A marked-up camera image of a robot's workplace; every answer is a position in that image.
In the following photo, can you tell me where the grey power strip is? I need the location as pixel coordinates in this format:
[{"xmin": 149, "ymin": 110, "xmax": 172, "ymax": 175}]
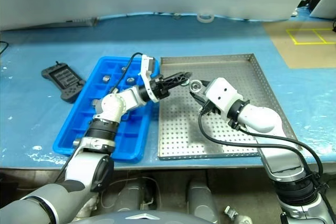
[{"xmin": 62, "ymin": 16, "xmax": 98, "ymax": 27}]

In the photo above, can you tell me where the perforated metal tray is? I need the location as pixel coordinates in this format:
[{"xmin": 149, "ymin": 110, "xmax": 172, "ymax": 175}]
[{"xmin": 157, "ymin": 53, "xmax": 302, "ymax": 161}]

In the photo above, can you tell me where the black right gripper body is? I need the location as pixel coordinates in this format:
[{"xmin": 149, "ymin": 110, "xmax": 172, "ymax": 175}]
[{"xmin": 199, "ymin": 100, "xmax": 222, "ymax": 116}]

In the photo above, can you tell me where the white tape roll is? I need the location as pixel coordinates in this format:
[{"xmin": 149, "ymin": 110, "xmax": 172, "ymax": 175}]
[{"xmin": 196, "ymin": 13, "xmax": 216, "ymax": 25}]

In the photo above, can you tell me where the black handheld controller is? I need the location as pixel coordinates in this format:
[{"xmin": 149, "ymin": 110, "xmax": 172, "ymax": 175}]
[{"xmin": 41, "ymin": 61, "xmax": 87, "ymax": 104}]

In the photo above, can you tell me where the blue plastic compartment tray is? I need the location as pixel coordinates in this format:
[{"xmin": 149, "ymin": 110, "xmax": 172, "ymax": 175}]
[{"xmin": 52, "ymin": 56, "xmax": 161, "ymax": 164}]

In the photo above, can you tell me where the small metal bracket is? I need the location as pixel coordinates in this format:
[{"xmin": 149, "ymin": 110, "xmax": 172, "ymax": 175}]
[{"xmin": 223, "ymin": 205, "xmax": 239, "ymax": 219}]

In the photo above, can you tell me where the grey rounded cylinder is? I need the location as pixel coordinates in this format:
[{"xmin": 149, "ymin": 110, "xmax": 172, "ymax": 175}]
[
  {"xmin": 120, "ymin": 178, "xmax": 158, "ymax": 210},
  {"xmin": 186, "ymin": 179, "xmax": 219, "ymax": 224}
]

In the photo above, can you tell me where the black object behind boards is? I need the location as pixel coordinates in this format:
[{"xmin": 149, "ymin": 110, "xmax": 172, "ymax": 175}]
[{"xmin": 298, "ymin": 0, "xmax": 316, "ymax": 9}]

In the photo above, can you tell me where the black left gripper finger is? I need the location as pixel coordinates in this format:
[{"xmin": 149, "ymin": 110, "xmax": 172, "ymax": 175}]
[
  {"xmin": 167, "ymin": 79, "xmax": 190, "ymax": 92},
  {"xmin": 164, "ymin": 71, "xmax": 194, "ymax": 84}
]

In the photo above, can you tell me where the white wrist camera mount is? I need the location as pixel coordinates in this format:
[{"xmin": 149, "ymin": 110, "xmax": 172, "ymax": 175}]
[
  {"xmin": 205, "ymin": 77, "xmax": 243, "ymax": 119},
  {"xmin": 138, "ymin": 54, "xmax": 160, "ymax": 103}
]

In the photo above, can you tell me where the brown cardboard sheet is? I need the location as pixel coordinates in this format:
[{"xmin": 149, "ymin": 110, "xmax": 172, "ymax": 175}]
[{"xmin": 262, "ymin": 20, "xmax": 336, "ymax": 69}]

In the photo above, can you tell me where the dark rounded robot cover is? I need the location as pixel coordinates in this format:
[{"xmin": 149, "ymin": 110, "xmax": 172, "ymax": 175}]
[{"xmin": 76, "ymin": 209, "xmax": 211, "ymax": 224}]

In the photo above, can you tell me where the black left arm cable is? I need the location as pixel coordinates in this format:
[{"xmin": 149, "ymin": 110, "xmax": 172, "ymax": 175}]
[{"xmin": 54, "ymin": 52, "xmax": 144, "ymax": 183}]

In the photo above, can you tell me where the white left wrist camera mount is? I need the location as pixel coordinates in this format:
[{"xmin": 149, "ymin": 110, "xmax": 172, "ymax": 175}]
[{"xmin": 138, "ymin": 54, "xmax": 160, "ymax": 103}]

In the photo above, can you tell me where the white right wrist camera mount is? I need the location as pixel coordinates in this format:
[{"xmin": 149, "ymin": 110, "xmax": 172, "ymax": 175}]
[{"xmin": 205, "ymin": 77, "xmax": 243, "ymax": 119}]

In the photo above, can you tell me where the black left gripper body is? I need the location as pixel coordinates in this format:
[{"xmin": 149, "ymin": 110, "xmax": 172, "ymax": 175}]
[{"xmin": 153, "ymin": 76, "xmax": 171, "ymax": 99}]

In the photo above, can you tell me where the blue plastic table cover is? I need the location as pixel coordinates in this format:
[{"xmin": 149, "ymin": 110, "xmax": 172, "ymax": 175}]
[{"xmin": 0, "ymin": 11, "xmax": 336, "ymax": 169}]

